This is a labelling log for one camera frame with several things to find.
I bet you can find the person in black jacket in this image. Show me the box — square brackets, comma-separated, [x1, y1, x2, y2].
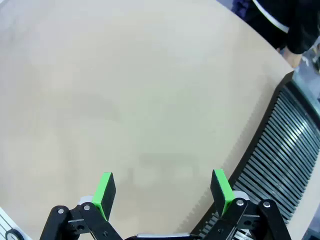
[231, 0, 292, 50]

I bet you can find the person's left hand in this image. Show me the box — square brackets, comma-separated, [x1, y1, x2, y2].
[283, 47, 303, 69]

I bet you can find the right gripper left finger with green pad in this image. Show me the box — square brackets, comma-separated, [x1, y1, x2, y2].
[39, 172, 121, 240]

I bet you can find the person's left forearm black sleeve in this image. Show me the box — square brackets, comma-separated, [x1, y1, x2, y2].
[286, 0, 320, 55]

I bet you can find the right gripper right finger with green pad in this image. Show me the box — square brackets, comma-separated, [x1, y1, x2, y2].
[192, 169, 292, 240]

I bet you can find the round black white ring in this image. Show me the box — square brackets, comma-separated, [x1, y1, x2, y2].
[4, 228, 23, 240]

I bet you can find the white panel with lines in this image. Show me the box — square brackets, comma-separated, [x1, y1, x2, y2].
[0, 207, 33, 240]

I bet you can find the black slotted PCB rack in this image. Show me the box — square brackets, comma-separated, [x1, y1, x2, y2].
[174, 70, 320, 240]

